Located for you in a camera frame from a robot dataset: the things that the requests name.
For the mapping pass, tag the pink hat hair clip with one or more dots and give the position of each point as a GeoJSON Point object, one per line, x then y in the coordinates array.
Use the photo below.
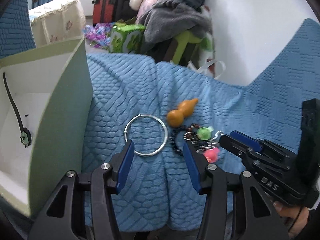
{"type": "Point", "coordinates": [212, 154]}

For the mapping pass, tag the green cardboard box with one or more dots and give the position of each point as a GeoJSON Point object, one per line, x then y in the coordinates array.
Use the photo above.
{"type": "Point", "coordinates": [126, 38]}

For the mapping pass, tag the green plastic stool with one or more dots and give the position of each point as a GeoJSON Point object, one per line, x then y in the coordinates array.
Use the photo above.
{"type": "Point", "coordinates": [184, 48]}

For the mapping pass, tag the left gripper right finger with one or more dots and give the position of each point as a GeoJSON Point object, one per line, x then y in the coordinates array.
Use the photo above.
{"type": "Point", "coordinates": [197, 167]}

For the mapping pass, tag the white shopping bag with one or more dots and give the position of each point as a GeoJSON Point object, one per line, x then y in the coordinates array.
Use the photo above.
{"type": "Point", "coordinates": [205, 69]}

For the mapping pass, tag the green jewelry box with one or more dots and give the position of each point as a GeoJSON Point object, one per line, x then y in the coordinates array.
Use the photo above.
{"type": "Point", "coordinates": [52, 89]}

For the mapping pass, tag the purple patterned cloth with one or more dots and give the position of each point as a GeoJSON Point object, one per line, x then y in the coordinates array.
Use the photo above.
{"type": "Point", "coordinates": [98, 36]}

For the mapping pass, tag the person's right hand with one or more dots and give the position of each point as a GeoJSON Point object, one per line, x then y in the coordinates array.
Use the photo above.
{"type": "Point", "coordinates": [298, 217]}

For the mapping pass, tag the green flower hair clip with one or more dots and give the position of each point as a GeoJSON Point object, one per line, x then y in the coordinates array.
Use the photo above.
{"type": "Point", "coordinates": [204, 133]}

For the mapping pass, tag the black hair stick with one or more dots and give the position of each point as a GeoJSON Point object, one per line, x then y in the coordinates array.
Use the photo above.
{"type": "Point", "coordinates": [25, 134]}

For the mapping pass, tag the red suitcase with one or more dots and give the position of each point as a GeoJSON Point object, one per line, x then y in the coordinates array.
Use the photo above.
{"type": "Point", "coordinates": [103, 11]}

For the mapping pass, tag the grey blanket pile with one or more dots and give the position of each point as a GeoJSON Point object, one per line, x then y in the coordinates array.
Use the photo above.
{"type": "Point", "coordinates": [168, 18]}

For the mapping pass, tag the silver metal bangle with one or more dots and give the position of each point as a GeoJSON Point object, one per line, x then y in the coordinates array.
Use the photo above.
{"type": "Point", "coordinates": [149, 133]}

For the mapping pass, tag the orange wooden gourd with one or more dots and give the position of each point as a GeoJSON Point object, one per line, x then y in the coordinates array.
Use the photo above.
{"type": "Point", "coordinates": [185, 109]}

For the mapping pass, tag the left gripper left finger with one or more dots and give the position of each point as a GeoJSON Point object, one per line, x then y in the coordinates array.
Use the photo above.
{"type": "Point", "coordinates": [121, 163]}

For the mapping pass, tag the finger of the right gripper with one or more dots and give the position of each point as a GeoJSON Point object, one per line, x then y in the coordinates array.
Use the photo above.
{"type": "Point", "coordinates": [240, 152]}
{"type": "Point", "coordinates": [245, 141]}

